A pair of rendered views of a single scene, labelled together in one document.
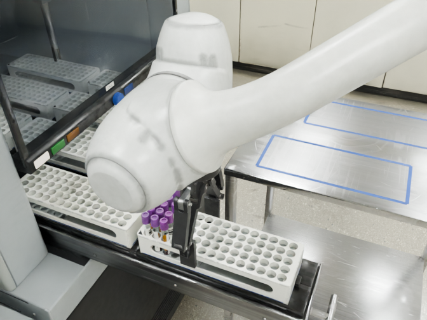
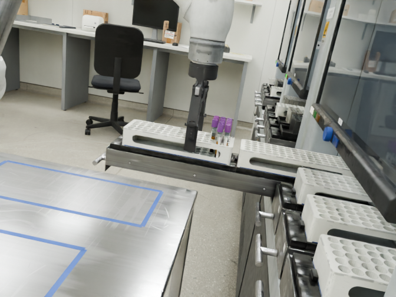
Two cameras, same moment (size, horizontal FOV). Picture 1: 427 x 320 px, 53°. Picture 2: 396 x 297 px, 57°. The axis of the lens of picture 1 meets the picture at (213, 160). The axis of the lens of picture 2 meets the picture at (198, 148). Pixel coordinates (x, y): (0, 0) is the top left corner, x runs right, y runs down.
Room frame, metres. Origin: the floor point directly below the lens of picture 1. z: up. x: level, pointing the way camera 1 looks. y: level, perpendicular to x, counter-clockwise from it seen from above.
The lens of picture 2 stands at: (1.45, -0.26, 1.15)
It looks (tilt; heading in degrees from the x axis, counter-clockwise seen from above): 19 degrees down; 162
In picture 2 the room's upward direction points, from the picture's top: 9 degrees clockwise
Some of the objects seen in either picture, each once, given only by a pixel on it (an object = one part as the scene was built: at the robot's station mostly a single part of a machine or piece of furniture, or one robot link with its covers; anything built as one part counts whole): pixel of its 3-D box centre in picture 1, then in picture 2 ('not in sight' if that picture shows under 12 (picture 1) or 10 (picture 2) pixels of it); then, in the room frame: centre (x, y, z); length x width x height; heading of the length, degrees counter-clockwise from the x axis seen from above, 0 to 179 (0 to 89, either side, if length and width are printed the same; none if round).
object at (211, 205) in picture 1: (211, 211); (191, 138); (0.59, 0.00, 0.87); 0.03 x 0.01 x 0.07; 66
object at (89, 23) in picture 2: not in sight; (92, 23); (-3.06, -0.25, 0.99); 0.29 x 0.20 x 0.17; 164
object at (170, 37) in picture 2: not in sight; (171, 32); (-2.85, 0.64, 1.02); 0.22 x 0.17 x 0.24; 156
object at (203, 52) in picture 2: not in sight; (205, 52); (0.54, 0.02, 1.09); 0.09 x 0.09 x 0.06
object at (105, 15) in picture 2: not in sight; (95, 20); (-3.28, -0.21, 1.01); 0.26 x 0.13 x 0.22; 66
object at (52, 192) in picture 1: (82, 204); (293, 164); (0.65, 0.28, 0.83); 0.30 x 0.10 x 0.06; 66
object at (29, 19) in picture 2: not in sight; (33, 19); (-3.18, -0.88, 0.93); 0.35 x 0.26 x 0.06; 160
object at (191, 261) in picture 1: (187, 252); (197, 128); (0.49, 0.05, 0.87); 0.03 x 0.01 x 0.07; 66
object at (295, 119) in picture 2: not in sight; (294, 125); (0.30, 0.48, 0.85); 0.12 x 0.02 x 0.06; 156
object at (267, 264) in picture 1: (219, 250); (179, 142); (0.52, -0.01, 0.83); 0.30 x 0.10 x 0.06; 66
